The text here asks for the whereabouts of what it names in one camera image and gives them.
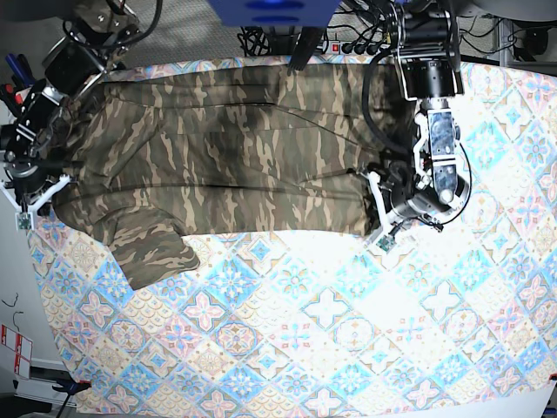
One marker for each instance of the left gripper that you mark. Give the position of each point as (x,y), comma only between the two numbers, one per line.
(405,199)

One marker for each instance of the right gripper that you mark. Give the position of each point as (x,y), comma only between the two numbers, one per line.
(28,180)

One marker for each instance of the camouflage T-shirt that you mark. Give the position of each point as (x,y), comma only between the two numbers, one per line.
(251,149)

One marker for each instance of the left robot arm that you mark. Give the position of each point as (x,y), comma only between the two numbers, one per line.
(422,180)

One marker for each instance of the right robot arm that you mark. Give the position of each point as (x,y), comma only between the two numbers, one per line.
(96,36)

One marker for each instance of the red white label tag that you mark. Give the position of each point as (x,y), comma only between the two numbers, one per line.
(16,353)

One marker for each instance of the black orange clamp bottom left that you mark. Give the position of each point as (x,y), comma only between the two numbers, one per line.
(70,388)

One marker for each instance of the patterned tile tablecloth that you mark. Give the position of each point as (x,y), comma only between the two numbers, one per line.
(323,324)

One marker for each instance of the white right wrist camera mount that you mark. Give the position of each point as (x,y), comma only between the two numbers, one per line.
(27,205)

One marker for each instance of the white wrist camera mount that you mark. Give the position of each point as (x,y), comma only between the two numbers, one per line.
(390,223)
(27,205)

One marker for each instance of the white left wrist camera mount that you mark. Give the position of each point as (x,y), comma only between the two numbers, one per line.
(390,223)

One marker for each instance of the power strip with red switch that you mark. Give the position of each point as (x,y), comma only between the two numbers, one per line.
(350,49)

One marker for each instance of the blue handled clamp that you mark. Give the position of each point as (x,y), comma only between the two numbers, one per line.
(22,76)

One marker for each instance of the black post under mount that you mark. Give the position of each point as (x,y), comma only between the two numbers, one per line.
(305,47)

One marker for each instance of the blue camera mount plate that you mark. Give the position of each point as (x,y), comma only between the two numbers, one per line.
(313,13)

